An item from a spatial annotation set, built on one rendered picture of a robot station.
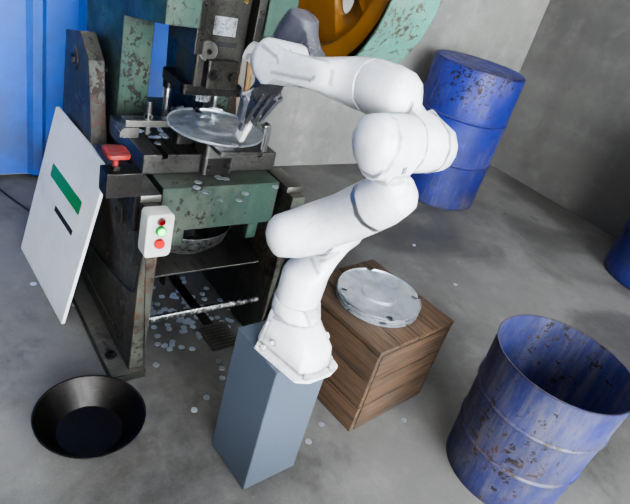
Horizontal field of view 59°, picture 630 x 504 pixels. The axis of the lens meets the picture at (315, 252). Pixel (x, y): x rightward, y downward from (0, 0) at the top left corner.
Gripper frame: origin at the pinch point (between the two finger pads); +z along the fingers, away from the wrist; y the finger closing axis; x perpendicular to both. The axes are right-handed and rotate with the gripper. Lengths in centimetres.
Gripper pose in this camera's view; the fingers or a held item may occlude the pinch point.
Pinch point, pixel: (243, 129)
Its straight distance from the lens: 160.5
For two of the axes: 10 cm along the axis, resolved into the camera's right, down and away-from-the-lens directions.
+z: -4.6, 5.4, 7.1
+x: -4.2, -8.3, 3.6
